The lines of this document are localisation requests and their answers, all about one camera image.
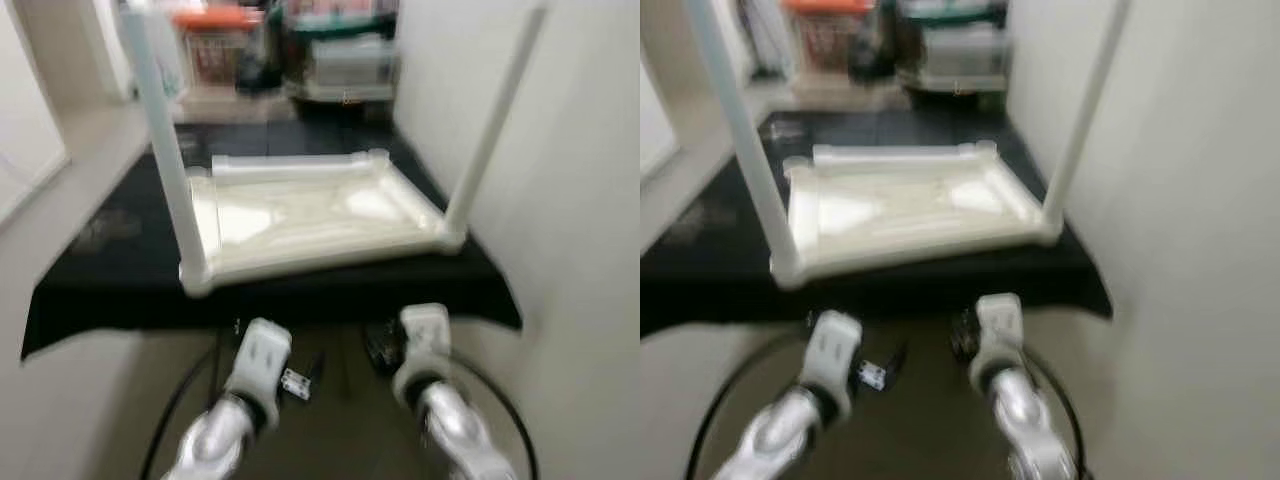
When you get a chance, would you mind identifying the green round lid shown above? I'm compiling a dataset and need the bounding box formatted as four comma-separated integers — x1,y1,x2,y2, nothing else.
285,12,399,41
900,5,1006,26

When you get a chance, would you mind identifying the white plastic table top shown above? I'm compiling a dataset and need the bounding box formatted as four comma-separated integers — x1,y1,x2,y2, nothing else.
770,140,1064,291
180,148,468,298

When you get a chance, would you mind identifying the black tablecloth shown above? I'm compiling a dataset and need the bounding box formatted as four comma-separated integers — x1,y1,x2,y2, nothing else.
20,120,524,361
640,108,1114,339

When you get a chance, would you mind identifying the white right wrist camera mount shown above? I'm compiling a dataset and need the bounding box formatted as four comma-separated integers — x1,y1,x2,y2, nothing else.
392,303,453,401
968,293,1027,391

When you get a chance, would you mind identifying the orange lid storage box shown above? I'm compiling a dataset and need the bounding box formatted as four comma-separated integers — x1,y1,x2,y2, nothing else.
170,5,263,91
785,0,873,76

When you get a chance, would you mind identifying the black round basin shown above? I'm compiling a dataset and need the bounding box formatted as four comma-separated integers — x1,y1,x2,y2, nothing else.
295,97,393,123
915,88,1006,113

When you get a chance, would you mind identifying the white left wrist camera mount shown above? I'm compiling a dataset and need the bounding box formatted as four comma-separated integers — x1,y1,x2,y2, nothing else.
800,310,864,416
225,318,294,421

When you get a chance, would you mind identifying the clear plastic storage box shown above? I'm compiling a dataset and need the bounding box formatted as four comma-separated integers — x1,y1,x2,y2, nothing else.
300,35,401,101
905,25,1009,93

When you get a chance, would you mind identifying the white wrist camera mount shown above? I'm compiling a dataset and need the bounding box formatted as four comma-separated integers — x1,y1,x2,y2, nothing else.
225,318,294,421
392,303,453,401
968,293,1027,391
800,310,864,416

